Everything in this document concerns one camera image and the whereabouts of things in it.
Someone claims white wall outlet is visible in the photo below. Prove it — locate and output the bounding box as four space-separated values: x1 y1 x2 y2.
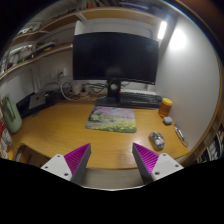
56 68 68 78

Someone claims pale green jug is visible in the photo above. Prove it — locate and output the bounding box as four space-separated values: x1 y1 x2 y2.
1 93 23 134

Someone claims dark mechanical keyboard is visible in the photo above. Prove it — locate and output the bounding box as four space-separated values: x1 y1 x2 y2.
119 90 163 110

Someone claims black computer monitor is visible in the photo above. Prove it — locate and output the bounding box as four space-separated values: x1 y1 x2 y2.
72 31 160 108

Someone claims flower meadow print mouse pad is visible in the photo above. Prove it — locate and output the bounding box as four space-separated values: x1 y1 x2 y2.
84 105 138 134

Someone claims silver and black computer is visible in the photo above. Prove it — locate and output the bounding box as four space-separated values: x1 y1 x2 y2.
15 91 56 119

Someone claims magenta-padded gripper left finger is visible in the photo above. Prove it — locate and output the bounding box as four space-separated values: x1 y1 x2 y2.
40 143 92 185

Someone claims black pen with cord loop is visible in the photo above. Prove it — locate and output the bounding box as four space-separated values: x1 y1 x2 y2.
173 124 189 148

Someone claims wooden wall shelf unit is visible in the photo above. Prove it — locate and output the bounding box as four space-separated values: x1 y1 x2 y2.
0 0 164 81

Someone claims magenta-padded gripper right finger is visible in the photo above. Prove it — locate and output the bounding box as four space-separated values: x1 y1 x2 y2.
132 142 185 185

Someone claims white tube light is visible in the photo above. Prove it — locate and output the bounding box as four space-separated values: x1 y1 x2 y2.
157 20 168 41

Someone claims amber jar with yellow lid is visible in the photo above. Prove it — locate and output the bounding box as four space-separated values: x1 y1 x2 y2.
157 97 174 119

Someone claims black cable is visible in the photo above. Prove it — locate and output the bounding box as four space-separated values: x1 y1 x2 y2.
84 83 108 95

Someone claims small grey earbuds case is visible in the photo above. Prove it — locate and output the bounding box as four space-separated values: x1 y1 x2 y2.
162 116 174 126

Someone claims white cable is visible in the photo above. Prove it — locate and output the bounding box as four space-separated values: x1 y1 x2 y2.
59 80 88 101

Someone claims transparent computer mouse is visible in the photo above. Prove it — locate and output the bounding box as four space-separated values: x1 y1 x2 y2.
148 131 166 150

